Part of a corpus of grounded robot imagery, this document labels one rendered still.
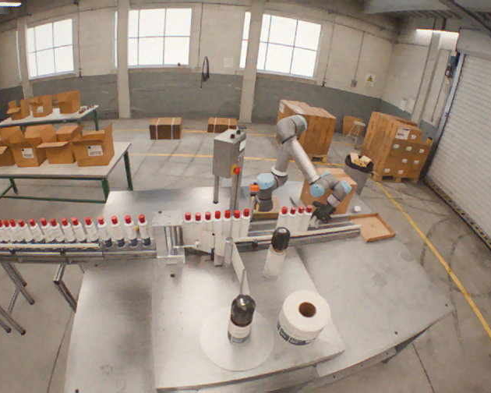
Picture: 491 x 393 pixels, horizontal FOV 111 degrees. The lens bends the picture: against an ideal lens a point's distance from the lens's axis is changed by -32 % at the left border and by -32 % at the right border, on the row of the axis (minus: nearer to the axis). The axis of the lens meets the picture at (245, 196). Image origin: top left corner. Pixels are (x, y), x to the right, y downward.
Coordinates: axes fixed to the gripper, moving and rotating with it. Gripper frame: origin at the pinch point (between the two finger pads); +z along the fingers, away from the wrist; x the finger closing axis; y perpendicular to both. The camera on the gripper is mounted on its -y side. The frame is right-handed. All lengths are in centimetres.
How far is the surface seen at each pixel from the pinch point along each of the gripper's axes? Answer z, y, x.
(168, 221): 23, 13, -82
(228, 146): -18, 1, -73
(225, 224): 19, 3, -50
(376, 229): -22, 3, 58
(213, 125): 68, -422, 32
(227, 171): -7, 1, -66
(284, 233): -4, 30, -41
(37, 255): 89, 6, -141
